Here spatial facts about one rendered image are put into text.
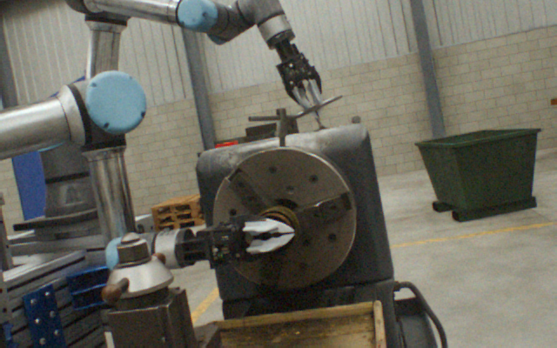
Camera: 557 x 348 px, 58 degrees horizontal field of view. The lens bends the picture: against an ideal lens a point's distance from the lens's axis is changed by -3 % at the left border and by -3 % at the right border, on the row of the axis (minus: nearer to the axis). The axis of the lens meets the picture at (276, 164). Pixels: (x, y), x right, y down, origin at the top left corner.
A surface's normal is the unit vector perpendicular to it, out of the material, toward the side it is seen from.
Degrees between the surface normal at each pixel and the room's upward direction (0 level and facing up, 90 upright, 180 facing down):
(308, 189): 90
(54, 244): 90
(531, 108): 90
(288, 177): 90
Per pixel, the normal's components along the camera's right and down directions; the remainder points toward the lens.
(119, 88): 0.61, -0.08
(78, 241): -0.33, 0.11
